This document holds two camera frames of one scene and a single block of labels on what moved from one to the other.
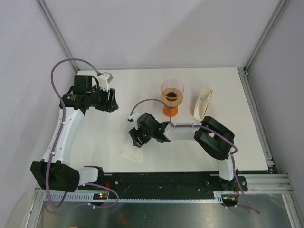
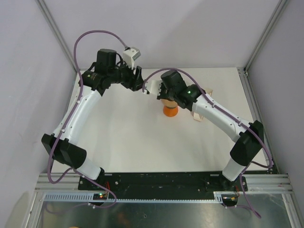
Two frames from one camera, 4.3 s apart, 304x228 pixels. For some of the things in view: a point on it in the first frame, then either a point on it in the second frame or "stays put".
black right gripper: (135, 134) -> (161, 94)
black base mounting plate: (170, 185) stays put
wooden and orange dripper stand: (173, 99) stays put
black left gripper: (110, 105) -> (135, 82)
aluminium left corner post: (48, 16) stays put
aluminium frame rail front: (270, 183) stays put
